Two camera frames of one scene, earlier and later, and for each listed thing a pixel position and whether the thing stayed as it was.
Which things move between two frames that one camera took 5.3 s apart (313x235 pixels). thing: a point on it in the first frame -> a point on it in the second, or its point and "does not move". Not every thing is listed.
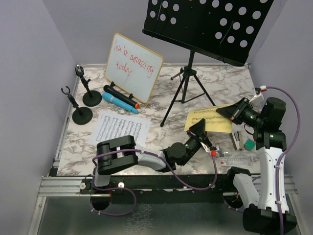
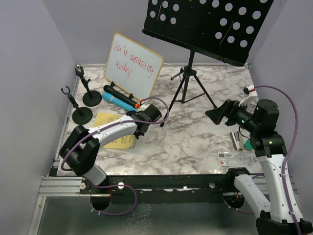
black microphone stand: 91,98 does not move
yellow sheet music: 214,121 -> 127,142
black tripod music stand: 222,30 does not move
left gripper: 198,131 -> 139,134
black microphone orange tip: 121,96 does not move
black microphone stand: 81,115 does not move
